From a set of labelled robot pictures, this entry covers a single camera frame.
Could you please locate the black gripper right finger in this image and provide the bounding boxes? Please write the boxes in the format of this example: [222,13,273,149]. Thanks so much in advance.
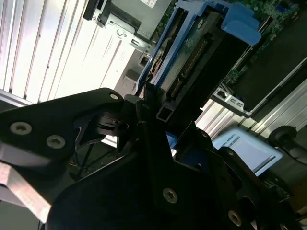
[167,119,297,230]

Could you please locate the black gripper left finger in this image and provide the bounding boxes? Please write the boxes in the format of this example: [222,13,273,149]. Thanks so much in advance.
[0,82,212,225]

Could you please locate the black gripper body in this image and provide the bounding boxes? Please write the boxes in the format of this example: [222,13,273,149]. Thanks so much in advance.
[47,143,209,230]

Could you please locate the hard disk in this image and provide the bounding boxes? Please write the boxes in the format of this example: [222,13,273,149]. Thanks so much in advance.
[135,0,262,120]

